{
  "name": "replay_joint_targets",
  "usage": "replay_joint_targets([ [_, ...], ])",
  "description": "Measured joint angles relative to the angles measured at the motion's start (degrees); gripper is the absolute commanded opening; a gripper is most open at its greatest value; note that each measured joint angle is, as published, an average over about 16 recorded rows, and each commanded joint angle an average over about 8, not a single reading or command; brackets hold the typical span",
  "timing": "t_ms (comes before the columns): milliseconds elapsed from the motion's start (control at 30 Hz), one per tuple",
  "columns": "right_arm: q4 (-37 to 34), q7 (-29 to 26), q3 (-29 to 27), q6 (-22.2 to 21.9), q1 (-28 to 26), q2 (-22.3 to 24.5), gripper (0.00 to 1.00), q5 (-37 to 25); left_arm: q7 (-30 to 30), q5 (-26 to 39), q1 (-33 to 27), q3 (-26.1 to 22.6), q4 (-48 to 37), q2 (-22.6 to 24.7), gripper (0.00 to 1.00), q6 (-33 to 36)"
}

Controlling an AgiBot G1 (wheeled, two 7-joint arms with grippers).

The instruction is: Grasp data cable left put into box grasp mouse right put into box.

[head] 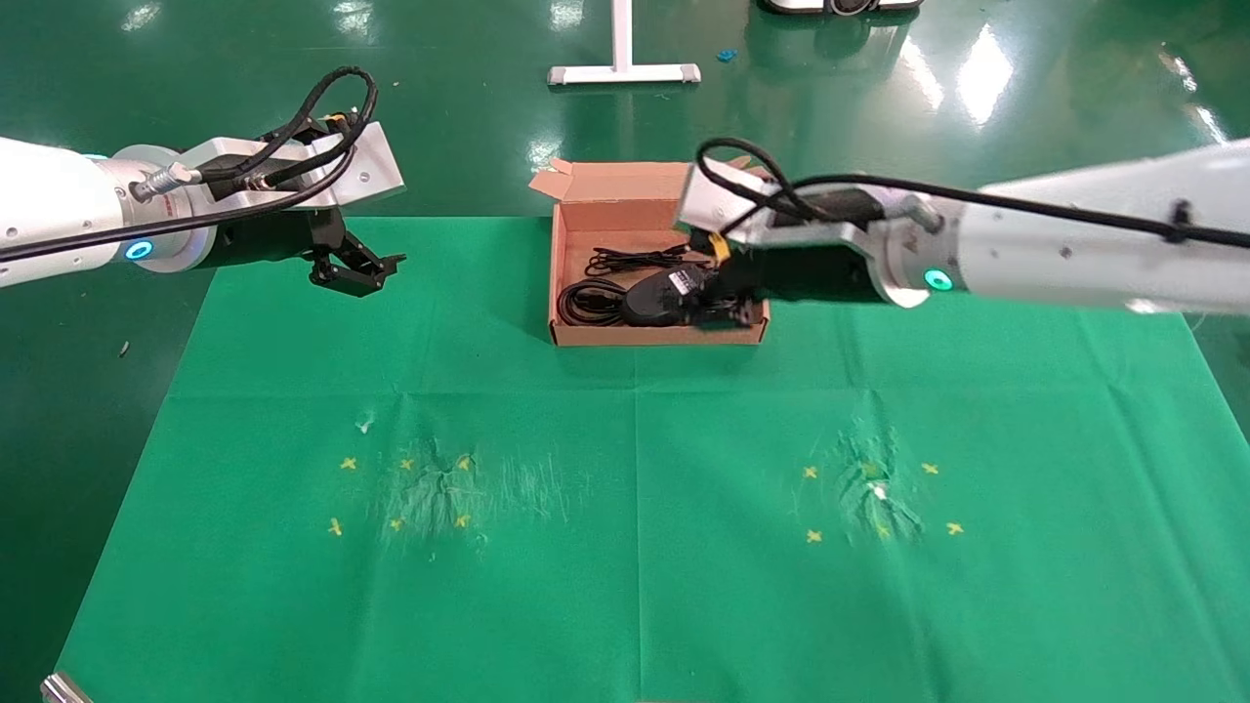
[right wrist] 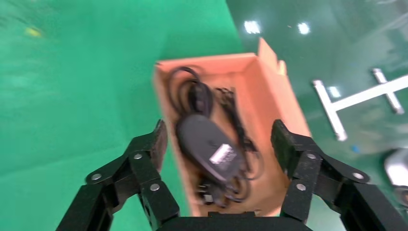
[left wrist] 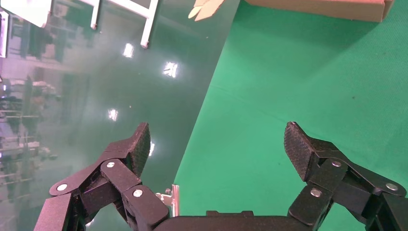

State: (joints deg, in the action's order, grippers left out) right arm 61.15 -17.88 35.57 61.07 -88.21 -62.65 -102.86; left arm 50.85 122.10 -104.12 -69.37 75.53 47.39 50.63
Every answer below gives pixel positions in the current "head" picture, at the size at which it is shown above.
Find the green table cloth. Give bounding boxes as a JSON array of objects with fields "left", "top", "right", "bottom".
[{"left": 54, "top": 217, "right": 1250, "bottom": 703}]

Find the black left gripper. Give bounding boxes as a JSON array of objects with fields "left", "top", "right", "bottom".
[{"left": 200, "top": 207, "right": 407, "bottom": 298}]

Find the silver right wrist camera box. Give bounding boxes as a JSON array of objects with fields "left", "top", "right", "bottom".
[{"left": 676, "top": 162, "right": 917, "bottom": 253}]

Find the white stand base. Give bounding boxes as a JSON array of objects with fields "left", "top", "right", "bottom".
[{"left": 547, "top": 0, "right": 703, "bottom": 89}]

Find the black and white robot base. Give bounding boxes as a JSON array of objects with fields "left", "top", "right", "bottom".
[{"left": 759, "top": 0, "right": 925, "bottom": 20}]

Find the black data cable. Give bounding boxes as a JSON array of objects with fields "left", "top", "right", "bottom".
[{"left": 556, "top": 277, "right": 632, "bottom": 328}]

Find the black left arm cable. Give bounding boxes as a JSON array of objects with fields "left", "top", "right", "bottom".
[{"left": 0, "top": 65, "right": 380, "bottom": 263}]

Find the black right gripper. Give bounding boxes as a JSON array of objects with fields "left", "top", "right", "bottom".
[{"left": 684, "top": 242, "right": 882, "bottom": 331}]

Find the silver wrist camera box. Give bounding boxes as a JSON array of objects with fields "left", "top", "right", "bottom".
[
  {"left": 179, "top": 119, "right": 407, "bottom": 213},
  {"left": 676, "top": 162, "right": 917, "bottom": 253}
]

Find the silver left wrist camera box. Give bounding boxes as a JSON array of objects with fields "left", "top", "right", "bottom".
[{"left": 179, "top": 119, "right": 407, "bottom": 213}]

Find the open brown cardboard box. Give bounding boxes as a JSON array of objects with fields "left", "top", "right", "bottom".
[{"left": 530, "top": 156, "right": 780, "bottom": 348}]

